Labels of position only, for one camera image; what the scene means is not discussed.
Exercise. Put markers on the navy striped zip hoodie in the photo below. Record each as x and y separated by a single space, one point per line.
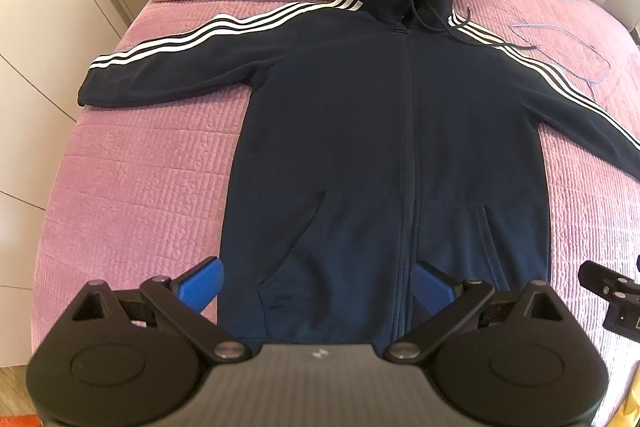
380 134

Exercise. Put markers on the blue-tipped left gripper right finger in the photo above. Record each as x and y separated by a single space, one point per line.
455 307

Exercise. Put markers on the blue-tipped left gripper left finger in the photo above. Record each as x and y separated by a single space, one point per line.
170 305

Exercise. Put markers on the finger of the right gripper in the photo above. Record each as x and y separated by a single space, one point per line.
598 279

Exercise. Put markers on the blue wire clothes hanger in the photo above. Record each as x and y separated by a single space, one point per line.
574 55

